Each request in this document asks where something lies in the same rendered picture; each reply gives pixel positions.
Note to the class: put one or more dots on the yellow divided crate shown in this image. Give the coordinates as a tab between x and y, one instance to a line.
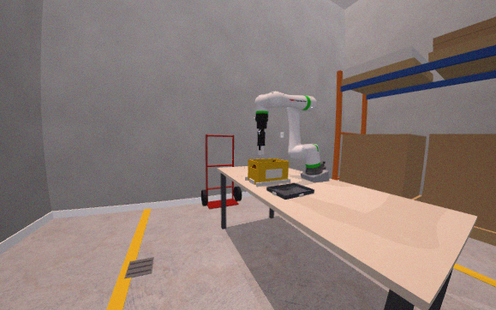
267	170

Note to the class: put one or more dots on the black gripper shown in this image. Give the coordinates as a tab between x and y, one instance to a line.
261	137

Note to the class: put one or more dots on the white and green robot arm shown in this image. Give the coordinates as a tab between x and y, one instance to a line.
295	106

